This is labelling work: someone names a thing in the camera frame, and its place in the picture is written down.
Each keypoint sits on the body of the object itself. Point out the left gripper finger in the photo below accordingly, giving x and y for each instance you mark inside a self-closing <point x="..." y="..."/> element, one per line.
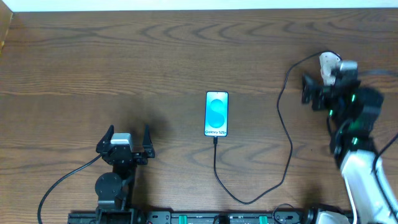
<point x="147" y="142"/>
<point x="105" y="142"/>

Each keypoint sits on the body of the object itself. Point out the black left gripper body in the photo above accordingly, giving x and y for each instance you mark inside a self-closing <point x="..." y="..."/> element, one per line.
<point x="123" y="155"/>

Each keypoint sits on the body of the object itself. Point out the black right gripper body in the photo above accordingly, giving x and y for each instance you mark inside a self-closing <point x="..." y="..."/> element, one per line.
<point x="323" y="94"/>

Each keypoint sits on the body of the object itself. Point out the blue-screen Galaxy smartphone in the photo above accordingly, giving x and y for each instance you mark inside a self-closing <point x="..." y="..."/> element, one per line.
<point x="216" y="114"/>

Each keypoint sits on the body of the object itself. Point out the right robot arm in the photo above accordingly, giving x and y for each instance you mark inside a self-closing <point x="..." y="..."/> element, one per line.
<point x="354" y="110"/>

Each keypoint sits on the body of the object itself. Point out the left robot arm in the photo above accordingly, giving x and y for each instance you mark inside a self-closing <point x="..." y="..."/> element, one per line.
<point x="114" y="189"/>

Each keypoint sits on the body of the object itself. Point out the white USB wall charger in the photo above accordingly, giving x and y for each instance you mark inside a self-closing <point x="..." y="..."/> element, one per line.
<point x="328" y="62"/>

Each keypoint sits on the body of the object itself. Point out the black mounting rail base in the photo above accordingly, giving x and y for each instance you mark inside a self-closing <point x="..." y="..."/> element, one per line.
<point x="281" y="215"/>

